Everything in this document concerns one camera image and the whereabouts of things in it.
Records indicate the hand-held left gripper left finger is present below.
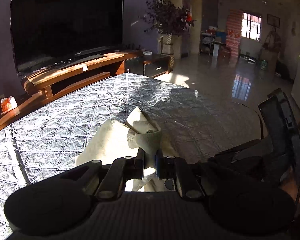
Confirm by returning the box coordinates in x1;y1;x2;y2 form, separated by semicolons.
64;148;146;201

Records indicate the long low wooden shelf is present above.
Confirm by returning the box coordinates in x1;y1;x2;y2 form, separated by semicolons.
0;71;113;138

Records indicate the black television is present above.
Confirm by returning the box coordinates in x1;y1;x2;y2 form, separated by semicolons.
10;0;124;75

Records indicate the silver quilted mat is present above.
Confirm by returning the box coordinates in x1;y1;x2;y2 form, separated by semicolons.
0;73;263;240

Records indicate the framed wall picture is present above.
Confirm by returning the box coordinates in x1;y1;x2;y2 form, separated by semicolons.
266;13;281;27

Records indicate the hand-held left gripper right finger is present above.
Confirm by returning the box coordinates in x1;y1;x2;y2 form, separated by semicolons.
154;150;211;198

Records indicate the black soundbar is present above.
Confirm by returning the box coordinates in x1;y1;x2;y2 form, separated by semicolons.
74;46;123;58

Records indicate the wicker vase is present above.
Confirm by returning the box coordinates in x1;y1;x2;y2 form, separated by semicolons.
161;33;176;68

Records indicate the red brick pattern column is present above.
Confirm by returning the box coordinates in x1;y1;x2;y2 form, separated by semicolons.
226;8;244;58

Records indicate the metal storage rack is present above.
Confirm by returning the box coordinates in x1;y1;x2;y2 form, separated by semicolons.
199;26;228;56

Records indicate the orange tissue box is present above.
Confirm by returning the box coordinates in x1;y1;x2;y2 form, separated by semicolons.
0;96;18;113

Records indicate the purple leaf plant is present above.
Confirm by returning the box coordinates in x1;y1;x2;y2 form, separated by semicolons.
139;0;197;36

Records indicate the beige fleece garment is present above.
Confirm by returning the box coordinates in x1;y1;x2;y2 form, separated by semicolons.
75;106;177;193

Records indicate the barred window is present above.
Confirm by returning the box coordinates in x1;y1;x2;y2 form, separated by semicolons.
241;11;263;41

